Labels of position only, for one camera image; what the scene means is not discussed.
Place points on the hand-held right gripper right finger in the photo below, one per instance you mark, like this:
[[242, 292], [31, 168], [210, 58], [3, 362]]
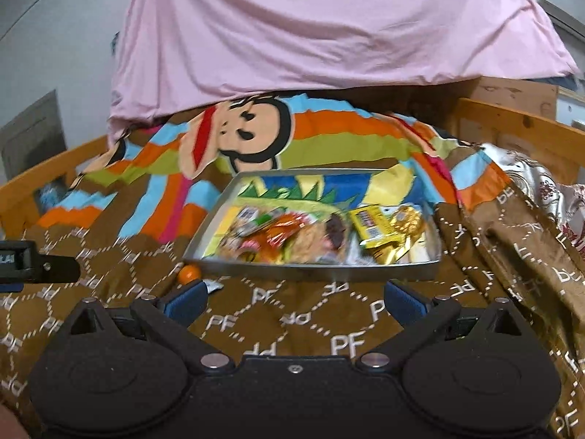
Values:
[[402, 297]]

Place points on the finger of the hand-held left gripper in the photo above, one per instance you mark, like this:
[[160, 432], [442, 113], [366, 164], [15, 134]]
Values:
[[10, 287], [59, 270]]

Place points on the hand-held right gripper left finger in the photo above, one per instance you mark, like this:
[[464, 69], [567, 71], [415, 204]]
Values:
[[185, 299]]

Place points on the blue stick sachet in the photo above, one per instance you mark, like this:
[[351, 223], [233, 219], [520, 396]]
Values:
[[214, 286]]

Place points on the gold foil snack packet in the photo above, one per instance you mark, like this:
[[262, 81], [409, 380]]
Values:
[[404, 228]]

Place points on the yellow snack bar packet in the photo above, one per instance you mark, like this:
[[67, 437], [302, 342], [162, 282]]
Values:
[[370, 226]]

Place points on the metal tray with dinosaur print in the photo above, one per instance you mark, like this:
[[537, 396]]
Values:
[[320, 272]]

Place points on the clear mixed nut bar packet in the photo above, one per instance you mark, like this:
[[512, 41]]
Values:
[[242, 233]]

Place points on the clear packet with dark snack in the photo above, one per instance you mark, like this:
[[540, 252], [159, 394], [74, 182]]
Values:
[[336, 228]]

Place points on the clear puffed rice cracker packet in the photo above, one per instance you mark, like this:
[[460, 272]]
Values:
[[311, 244]]

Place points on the orange red snack packet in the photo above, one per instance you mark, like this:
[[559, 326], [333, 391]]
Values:
[[283, 235]]

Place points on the green sausage stick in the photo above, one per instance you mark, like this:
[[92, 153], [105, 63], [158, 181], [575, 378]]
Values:
[[269, 218]]

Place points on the small orange ball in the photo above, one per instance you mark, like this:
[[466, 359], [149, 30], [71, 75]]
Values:
[[189, 274]]

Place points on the brown printed monkey blanket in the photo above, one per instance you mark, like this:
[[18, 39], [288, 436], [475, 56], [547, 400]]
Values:
[[137, 247]]

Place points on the blue patterned cloth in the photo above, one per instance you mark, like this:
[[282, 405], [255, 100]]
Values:
[[52, 196]]

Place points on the floral satin quilt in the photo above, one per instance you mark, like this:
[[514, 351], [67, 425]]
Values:
[[544, 187]]

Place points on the brown cardboard box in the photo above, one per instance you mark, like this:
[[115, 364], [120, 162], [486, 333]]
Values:
[[516, 96]]

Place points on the white panel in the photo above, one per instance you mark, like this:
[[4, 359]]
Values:
[[571, 109]]

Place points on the pink bed sheet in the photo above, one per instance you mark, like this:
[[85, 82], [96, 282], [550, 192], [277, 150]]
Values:
[[320, 32]]

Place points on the white framed board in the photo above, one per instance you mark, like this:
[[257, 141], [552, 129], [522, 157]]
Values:
[[564, 7]]

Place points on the grey wall panel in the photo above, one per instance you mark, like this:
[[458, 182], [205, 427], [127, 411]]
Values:
[[32, 137]]

